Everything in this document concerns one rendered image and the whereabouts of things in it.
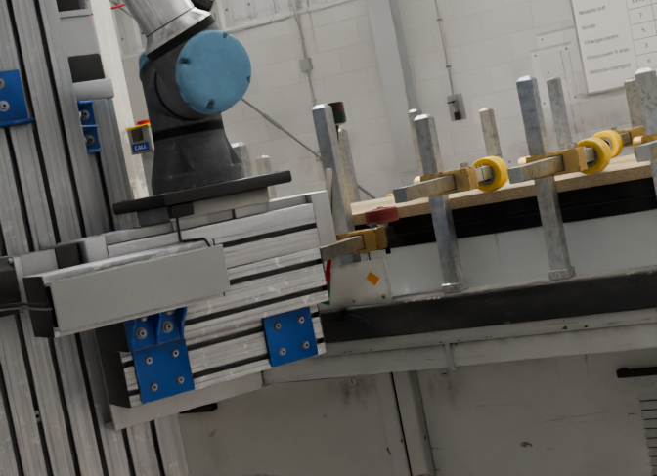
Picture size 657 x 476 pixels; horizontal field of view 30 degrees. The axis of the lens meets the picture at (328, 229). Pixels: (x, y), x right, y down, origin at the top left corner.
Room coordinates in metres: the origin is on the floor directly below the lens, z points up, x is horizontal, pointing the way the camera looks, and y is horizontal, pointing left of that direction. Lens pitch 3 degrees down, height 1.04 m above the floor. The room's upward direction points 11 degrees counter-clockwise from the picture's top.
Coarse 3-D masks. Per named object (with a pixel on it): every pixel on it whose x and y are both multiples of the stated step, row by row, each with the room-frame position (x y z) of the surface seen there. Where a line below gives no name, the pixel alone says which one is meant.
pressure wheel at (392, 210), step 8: (376, 208) 2.98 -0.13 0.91; (384, 208) 2.91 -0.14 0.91; (392, 208) 2.91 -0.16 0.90; (368, 216) 2.92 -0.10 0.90; (376, 216) 2.90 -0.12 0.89; (384, 216) 2.90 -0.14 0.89; (392, 216) 2.91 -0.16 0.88; (368, 224) 2.92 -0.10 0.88; (376, 224) 2.91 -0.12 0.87; (384, 224) 2.93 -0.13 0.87
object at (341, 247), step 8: (392, 232) 2.94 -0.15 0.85; (344, 240) 2.74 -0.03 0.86; (352, 240) 2.77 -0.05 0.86; (360, 240) 2.80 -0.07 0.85; (328, 248) 2.67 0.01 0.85; (336, 248) 2.70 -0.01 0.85; (344, 248) 2.73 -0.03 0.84; (352, 248) 2.76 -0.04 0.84; (360, 248) 2.79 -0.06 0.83; (328, 256) 2.66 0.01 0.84; (336, 256) 2.69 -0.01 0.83
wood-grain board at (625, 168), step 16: (624, 160) 3.13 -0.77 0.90; (560, 176) 2.94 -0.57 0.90; (576, 176) 2.79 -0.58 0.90; (592, 176) 2.75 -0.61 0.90; (608, 176) 2.73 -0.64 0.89; (624, 176) 2.71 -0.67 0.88; (640, 176) 2.70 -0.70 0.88; (464, 192) 3.10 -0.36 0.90; (480, 192) 2.94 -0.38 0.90; (496, 192) 2.86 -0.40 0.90; (512, 192) 2.84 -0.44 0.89; (528, 192) 2.83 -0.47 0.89; (560, 192) 2.79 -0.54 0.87; (352, 208) 3.43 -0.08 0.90; (368, 208) 3.23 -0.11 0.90; (400, 208) 2.99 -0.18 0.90; (416, 208) 2.97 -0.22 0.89
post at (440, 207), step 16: (416, 128) 2.73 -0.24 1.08; (432, 128) 2.73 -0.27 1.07; (432, 144) 2.71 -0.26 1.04; (432, 160) 2.72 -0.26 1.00; (432, 208) 2.73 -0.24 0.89; (448, 208) 2.73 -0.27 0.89; (448, 224) 2.71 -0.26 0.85; (448, 240) 2.71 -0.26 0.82; (448, 256) 2.72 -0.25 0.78; (448, 272) 2.72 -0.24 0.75
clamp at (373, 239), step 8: (352, 232) 2.83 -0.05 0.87; (360, 232) 2.81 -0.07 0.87; (368, 232) 2.80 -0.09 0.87; (376, 232) 2.80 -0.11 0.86; (384, 232) 2.83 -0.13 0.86; (368, 240) 2.80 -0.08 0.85; (376, 240) 2.79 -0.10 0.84; (384, 240) 2.83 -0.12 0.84; (368, 248) 2.81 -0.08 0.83; (376, 248) 2.80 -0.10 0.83
